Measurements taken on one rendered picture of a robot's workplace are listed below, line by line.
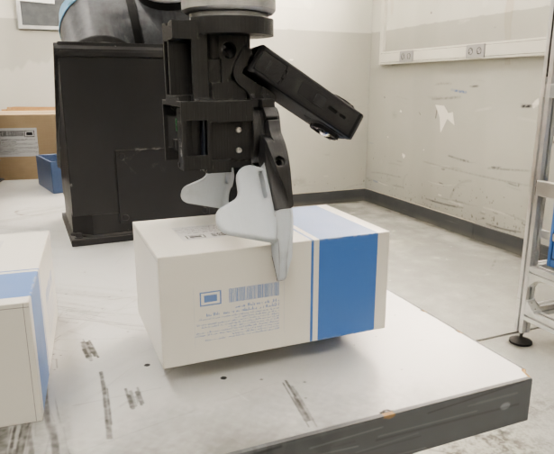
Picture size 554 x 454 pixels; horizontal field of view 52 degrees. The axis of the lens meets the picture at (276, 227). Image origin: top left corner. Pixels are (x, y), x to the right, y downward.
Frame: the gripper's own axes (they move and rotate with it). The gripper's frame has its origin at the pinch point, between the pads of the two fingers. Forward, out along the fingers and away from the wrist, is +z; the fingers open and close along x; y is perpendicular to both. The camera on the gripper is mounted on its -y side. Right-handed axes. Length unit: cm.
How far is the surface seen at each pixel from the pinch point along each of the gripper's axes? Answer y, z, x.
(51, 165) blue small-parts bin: 16, 2, -84
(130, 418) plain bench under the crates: 13.1, 8.0, 8.7
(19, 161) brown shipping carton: 23, 3, -108
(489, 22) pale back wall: -226, -47, -223
